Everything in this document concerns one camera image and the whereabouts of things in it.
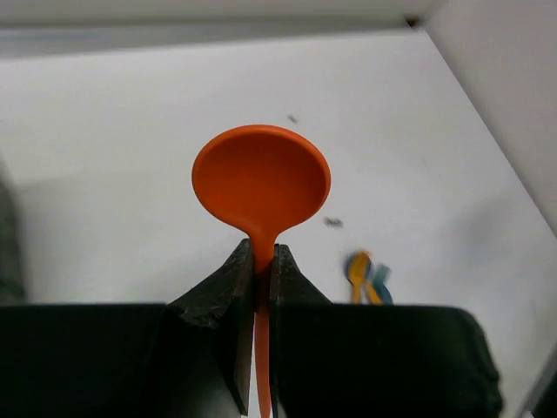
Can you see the orange spoon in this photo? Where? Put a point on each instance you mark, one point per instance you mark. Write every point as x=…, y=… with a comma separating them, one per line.
x=262, y=180

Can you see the aluminium frame rail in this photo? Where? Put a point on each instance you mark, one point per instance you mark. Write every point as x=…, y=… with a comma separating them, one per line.
x=70, y=39

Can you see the yellow spoon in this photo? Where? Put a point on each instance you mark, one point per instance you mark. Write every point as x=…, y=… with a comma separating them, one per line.
x=362, y=277

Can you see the teal fork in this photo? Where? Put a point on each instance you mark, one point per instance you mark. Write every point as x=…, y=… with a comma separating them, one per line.
x=380, y=278

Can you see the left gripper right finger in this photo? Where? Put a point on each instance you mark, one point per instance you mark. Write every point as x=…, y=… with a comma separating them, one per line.
x=345, y=360

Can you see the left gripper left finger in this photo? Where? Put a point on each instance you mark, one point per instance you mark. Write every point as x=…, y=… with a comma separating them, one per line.
x=188, y=358

